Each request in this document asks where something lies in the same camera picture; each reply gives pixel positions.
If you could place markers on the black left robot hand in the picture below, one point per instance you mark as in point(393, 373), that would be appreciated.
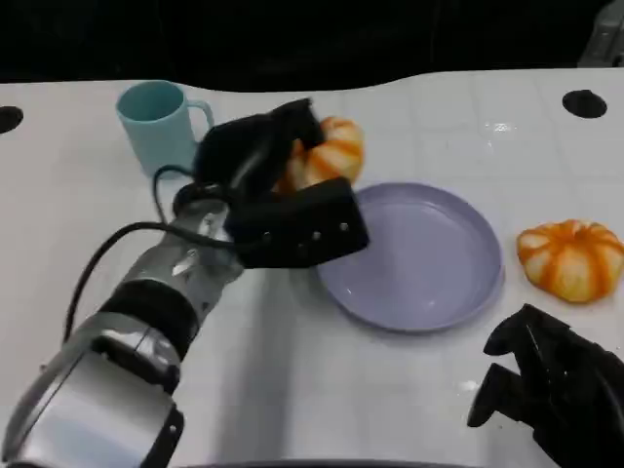
point(239, 146)

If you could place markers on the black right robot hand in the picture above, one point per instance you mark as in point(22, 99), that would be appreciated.
point(560, 380)

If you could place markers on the orange and white bread roll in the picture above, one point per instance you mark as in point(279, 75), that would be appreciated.
point(570, 261)
point(336, 153)

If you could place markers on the pale green mug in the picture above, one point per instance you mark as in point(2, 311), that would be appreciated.
point(151, 122)

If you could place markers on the lilac plate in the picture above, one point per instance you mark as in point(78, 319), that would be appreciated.
point(419, 253)

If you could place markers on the black table grommet hole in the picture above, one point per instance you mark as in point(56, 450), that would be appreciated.
point(584, 103)
point(9, 118)

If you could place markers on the grey background machine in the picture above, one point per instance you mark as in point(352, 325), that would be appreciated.
point(604, 34)

